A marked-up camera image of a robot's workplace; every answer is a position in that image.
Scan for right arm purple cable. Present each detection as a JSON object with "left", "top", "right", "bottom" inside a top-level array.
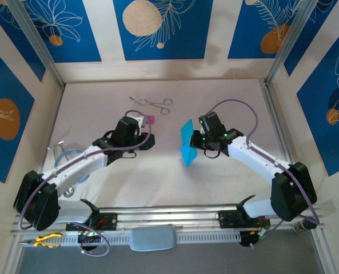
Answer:
[{"left": 209, "top": 99, "right": 321, "bottom": 249}]

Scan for grey zip pouch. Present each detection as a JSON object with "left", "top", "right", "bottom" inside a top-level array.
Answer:
[{"left": 128, "top": 224, "right": 178, "bottom": 252}]

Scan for aluminium side rail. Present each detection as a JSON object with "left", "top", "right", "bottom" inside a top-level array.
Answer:
[{"left": 261, "top": 80, "right": 307, "bottom": 204}]

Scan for yellow-handled pliers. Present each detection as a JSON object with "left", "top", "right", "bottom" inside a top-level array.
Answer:
[{"left": 19, "top": 232, "right": 63, "bottom": 248}]

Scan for dark capped labelled bottle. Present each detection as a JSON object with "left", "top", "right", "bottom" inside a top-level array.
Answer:
[{"left": 292, "top": 217, "right": 318, "bottom": 233}]

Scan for aluminium mounting rail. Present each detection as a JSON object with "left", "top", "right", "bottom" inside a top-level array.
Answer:
[{"left": 10, "top": 203, "right": 326, "bottom": 236}]

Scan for blue stethoscope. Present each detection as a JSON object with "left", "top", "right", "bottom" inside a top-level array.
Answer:
[{"left": 47, "top": 140, "right": 90, "bottom": 198}]

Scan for blue paper sheet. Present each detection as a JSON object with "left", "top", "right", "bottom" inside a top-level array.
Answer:
[{"left": 180, "top": 119, "right": 199, "bottom": 167}]

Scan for aluminium frame post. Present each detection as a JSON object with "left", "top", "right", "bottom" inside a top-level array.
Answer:
[
  {"left": 7, "top": 0, "right": 66, "bottom": 88},
  {"left": 265, "top": 0, "right": 316, "bottom": 86}
]

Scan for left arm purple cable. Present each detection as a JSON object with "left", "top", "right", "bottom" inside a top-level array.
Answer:
[{"left": 18, "top": 110, "right": 153, "bottom": 257}]

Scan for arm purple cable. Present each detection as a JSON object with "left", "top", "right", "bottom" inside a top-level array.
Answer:
[
  {"left": 209, "top": 99, "right": 321, "bottom": 249},
  {"left": 18, "top": 110, "right": 153, "bottom": 257}
]

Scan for white table cover sheet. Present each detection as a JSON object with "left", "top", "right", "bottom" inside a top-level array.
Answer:
[{"left": 31, "top": 79, "right": 306, "bottom": 211}]

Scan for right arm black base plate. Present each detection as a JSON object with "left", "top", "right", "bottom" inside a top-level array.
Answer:
[{"left": 218, "top": 209, "right": 270, "bottom": 229}]

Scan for metal scissor-handle forceps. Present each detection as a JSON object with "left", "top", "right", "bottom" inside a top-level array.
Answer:
[{"left": 129, "top": 96, "right": 173, "bottom": 115}]

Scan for slotted grey cable duct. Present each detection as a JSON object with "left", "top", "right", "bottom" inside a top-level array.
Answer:
[{"left": 19, "top": 230, "right": 241, "bottom": 247}]

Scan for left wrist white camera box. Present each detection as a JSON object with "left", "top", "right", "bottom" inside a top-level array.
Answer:
[{"left": 130, "top": 114, "right": 147, "bottom": 128}]

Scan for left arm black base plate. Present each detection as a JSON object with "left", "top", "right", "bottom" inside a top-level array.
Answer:
[{"left": 65, "top": 212, "right": 118, "bottom": 232}]

